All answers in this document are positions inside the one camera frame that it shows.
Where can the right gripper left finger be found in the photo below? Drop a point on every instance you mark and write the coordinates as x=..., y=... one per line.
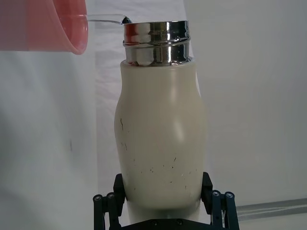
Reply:
x=105, y=210

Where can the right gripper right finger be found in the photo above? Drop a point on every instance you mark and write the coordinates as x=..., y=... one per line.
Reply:
x=223, y=210

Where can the cream vacuum bottle steel neck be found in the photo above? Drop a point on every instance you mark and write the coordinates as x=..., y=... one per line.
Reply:
x=160, y=131

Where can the pink plastic cup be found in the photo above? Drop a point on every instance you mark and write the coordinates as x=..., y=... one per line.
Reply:
x=36, y=26

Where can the white curtain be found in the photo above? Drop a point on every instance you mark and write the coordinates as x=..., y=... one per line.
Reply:
x=251, y=95

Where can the clear water stream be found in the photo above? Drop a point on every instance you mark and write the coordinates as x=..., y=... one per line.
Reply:
x=105, y=18

